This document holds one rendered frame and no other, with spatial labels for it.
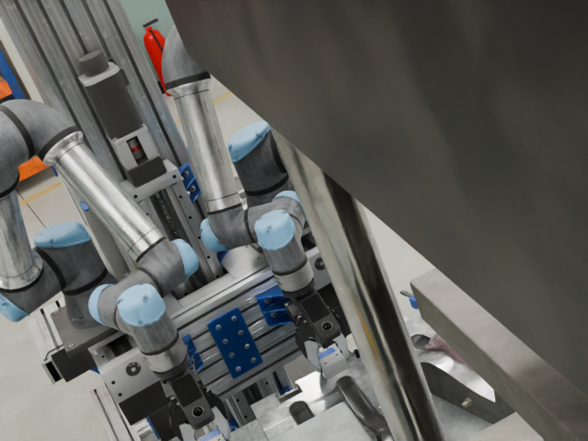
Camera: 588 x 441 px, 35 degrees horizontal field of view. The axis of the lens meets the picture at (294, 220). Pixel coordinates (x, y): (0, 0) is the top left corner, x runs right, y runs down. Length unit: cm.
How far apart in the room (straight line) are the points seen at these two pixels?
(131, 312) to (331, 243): 75
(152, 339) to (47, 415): 242
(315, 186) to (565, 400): 32
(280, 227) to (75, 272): 57
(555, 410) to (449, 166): 42
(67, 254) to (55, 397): 205
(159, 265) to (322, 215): 87
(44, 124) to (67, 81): 41
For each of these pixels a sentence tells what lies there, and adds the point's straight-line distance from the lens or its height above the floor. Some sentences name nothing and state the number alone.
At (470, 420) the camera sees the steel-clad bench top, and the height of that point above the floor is 80.
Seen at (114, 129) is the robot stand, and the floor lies 140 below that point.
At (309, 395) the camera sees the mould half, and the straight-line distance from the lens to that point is 194.
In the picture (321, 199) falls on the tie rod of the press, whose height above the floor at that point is 164.
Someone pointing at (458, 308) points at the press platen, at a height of 154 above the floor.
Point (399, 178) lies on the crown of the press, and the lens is 43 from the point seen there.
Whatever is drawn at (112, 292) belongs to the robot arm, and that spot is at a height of 129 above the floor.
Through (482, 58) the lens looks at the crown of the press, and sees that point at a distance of 30.
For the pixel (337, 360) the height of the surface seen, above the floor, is 92.
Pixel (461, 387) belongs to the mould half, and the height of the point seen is 87.
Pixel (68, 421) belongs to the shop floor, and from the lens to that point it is 395.
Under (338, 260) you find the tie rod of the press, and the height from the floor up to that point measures 157.
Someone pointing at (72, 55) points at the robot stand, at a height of 158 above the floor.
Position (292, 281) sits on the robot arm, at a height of 113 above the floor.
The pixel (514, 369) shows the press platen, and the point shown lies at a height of 154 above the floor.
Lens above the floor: 205
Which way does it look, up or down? 27 degrees down
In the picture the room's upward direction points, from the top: 22 degrees counter-clockwise
